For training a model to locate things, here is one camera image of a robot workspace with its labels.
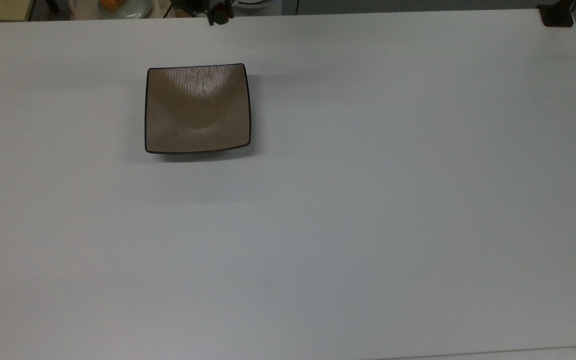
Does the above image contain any white round container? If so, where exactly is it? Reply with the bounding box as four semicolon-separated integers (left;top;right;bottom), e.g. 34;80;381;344
233;0;285;11

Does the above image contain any square brown ceramic plate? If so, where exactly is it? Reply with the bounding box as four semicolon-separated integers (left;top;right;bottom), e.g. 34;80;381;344
144;62;253;155

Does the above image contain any pale green round dish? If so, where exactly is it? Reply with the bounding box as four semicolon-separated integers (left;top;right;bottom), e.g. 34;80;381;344
97;0;155;20

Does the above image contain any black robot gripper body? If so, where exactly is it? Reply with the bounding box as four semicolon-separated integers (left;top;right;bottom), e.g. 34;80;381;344
184;0;230;12

